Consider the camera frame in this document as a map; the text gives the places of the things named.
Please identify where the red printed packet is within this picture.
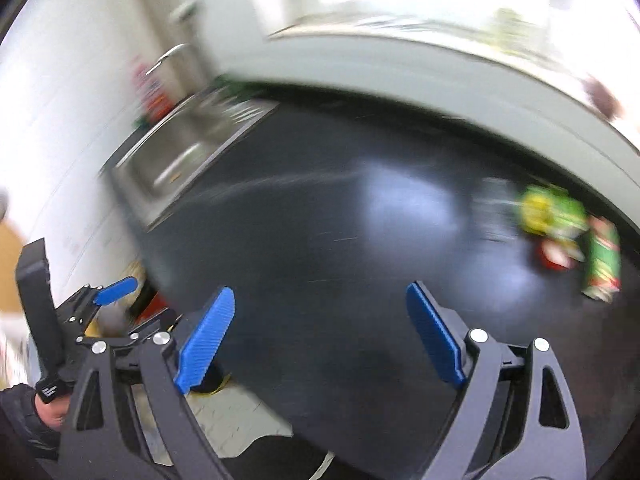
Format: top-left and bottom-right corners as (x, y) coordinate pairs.
(131, 57), (173, 118)

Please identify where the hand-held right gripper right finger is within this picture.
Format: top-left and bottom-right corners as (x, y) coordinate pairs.
(405, 280), (588, 480)

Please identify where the green snack packet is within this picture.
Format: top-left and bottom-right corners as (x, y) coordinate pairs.
(580, 215), (623, 305)

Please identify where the steel sink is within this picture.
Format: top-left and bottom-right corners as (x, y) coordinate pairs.
(107, 92), (281, 231)

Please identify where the red white wrapper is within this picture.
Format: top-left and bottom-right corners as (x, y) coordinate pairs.
(537, 237), (586, 272)

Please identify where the steel faucet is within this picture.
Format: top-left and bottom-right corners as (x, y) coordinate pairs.
(145, 42), (193, 76)

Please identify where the yellow green card packaging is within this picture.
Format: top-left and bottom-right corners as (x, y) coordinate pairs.
(515, 184), (588, 238)

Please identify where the person's left hand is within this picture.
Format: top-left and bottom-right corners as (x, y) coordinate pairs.
(36, 396), (69, 430)

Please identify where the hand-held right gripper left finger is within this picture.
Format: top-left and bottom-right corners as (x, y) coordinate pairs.
(56, 285), (237, 480)

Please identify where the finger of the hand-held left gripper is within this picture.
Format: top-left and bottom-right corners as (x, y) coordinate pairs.
(59, 276), (139, 322)
(106, 311), (184, 347)

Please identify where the green leafy vegetable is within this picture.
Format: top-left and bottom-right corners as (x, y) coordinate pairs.
(210, 77), (251, 101)

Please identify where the person's left forearm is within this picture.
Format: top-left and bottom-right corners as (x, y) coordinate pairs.
(0, 384), (63, 463)

